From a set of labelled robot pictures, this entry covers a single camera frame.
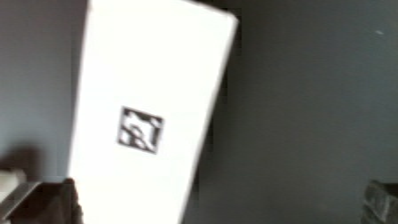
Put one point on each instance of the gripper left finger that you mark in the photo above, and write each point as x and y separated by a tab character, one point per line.
41	203

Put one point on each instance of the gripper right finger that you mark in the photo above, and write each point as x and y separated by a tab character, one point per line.
381	203

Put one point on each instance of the small white cabinet top box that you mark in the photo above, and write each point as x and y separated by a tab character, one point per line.
157	45

